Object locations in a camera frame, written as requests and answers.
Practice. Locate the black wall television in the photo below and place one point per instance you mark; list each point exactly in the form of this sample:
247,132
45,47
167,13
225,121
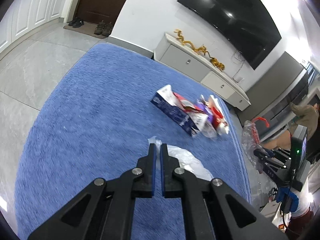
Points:
247,24

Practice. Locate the blue gloved right hand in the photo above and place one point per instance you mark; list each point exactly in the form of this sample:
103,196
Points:
287,199

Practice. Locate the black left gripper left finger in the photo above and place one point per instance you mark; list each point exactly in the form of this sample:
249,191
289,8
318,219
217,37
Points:
103,209

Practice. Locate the brown shoes pair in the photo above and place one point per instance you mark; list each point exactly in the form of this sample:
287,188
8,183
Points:
104,29

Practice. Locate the black shoes pair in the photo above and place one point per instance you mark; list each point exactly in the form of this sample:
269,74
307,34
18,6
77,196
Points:
76,23

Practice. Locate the grey refrigerator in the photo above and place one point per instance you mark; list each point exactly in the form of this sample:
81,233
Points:
284,83

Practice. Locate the golden dragon ornament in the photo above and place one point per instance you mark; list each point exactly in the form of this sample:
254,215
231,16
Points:
202,50

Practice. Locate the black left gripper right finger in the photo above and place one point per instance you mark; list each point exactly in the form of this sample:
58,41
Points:
212,209

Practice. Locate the white TV cabinet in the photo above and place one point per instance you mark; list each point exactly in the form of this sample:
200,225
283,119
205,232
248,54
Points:
171,53

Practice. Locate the red white paper bag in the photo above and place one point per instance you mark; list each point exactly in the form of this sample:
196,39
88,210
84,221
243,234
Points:
220,125

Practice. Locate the white wall cupboards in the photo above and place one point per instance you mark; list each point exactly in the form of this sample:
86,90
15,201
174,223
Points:
25,15

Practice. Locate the blue carpet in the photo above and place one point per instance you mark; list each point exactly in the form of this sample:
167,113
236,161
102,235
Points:
97,122

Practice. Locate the clear plastic bag red handle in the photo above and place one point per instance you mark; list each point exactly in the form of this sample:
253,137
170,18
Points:
251,143

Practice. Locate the blue white carton box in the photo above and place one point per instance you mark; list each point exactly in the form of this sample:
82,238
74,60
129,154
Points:
165,100

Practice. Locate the purple wrapper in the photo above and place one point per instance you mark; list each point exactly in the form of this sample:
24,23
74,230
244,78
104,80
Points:
203,106

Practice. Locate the white tissue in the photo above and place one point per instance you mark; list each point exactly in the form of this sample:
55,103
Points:
185,158

